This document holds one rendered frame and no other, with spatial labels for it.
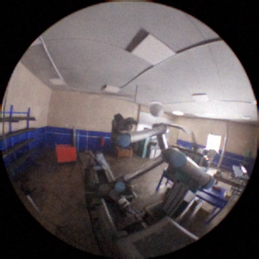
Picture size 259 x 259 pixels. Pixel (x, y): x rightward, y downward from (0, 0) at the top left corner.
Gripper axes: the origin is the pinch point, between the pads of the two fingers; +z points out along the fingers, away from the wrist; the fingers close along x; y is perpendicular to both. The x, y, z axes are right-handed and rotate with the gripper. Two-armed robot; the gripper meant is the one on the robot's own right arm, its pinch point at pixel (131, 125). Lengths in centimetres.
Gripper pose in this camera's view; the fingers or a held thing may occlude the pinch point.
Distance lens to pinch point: 51.1
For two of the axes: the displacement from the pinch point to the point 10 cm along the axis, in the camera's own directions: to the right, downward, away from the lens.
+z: 4.5, 1.3, -8.8
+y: 4.7, 8.1, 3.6
